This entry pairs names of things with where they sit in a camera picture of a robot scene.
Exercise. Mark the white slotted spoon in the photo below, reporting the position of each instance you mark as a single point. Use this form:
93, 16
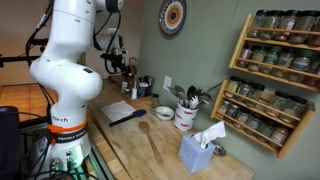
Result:
194, 102

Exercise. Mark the small white bowl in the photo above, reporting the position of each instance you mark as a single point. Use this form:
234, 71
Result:
165, 114

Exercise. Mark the dark round tin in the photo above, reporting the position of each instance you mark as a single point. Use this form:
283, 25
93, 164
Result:
143, 90

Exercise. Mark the green lid spice jar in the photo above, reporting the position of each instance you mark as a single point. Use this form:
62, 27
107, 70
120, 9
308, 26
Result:
300, 66
271, 60

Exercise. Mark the white red-patterned utensil crock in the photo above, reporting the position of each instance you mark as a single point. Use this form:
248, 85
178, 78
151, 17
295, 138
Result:
185, 118

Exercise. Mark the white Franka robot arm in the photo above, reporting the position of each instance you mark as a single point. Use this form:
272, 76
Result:
66, 76

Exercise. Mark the white paper napkin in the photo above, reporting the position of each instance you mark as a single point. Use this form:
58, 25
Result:
116, 110

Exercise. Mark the wooden lid spice jar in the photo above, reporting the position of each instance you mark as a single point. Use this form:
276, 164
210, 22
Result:
265, 101

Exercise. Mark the black ladle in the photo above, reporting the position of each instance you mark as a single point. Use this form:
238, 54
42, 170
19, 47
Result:
191, 92

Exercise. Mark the large colourful decorative plate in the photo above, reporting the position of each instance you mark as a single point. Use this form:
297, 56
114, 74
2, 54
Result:
172, 16

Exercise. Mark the small metal dish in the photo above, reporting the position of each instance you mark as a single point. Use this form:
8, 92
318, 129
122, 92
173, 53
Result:
220, 151

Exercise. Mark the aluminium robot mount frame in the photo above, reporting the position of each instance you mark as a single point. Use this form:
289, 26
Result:
100, 163

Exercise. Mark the dark red utensil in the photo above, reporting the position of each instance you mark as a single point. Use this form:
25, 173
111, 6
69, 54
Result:
204, 96

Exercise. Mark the small metal spoon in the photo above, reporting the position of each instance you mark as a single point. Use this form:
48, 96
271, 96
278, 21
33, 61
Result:
160, 113

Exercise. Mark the blue tissue box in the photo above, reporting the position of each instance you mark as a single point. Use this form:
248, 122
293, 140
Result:
195, 155

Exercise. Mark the white spice bottle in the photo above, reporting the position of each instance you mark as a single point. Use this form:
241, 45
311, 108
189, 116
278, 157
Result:
124, 87

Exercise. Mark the white wall outlet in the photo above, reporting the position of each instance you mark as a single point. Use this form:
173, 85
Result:
167, 83

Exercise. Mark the wooden spice rack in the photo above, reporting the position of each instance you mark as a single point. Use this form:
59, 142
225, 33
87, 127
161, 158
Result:
293, 136
240, 50

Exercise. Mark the dark blue padded chair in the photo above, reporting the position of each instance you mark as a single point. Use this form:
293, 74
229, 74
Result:
8, 143

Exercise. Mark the wooden hoop-shaped object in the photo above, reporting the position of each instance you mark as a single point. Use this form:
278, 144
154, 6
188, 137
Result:
133, 61

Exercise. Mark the dark glass bottle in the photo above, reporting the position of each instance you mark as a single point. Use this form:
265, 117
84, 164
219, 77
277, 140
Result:
129, 80

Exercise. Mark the glass spice jar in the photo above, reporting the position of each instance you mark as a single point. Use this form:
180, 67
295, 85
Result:
279, 137
232, 111
286, 25
284, 63
242, 117
224, 107
255, 95
256, 24
315, 35
243, 90
312, 74
304, 26
271, 23
265, 130
278, 104
293, 109
257, 59
233, 86
254, 123
246, 56

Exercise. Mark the wooden spoon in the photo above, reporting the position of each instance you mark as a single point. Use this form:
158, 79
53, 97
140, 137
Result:
151, 141

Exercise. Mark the metal serving spoon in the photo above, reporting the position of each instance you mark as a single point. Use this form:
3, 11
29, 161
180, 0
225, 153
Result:
176, 91

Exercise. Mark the black camera boom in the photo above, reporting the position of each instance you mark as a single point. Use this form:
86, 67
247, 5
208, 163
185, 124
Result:
16, 60

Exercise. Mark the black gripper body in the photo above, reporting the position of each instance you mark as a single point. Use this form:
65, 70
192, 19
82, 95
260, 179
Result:
116, 58

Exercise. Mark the white tissue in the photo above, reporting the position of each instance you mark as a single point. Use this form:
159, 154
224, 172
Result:
210, 133

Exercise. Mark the blue and black spatula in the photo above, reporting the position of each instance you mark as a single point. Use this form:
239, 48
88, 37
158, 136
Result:
128, 117

